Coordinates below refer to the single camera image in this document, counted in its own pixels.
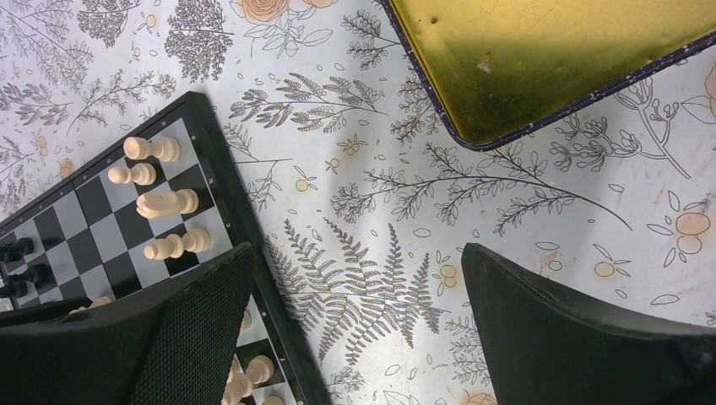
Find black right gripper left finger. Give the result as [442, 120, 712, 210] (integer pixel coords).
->
[1, 243, 255, 404]

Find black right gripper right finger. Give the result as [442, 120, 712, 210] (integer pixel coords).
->
[461, 243, 715, 404]

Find cream chess piece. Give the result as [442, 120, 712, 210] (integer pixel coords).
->
[136, 189, 199, 219]
[144, 228, 211, 260]

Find black grey chess board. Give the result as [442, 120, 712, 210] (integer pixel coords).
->
[1, 92, 330, 404]

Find gold tin box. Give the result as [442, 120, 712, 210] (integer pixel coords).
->
[383, 0, 715, 151]

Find black chess pawn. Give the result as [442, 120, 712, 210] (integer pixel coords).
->
[0, 237, 35, 263]

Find floral table mat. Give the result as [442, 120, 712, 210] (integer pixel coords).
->
[1, 1, 715, 404]

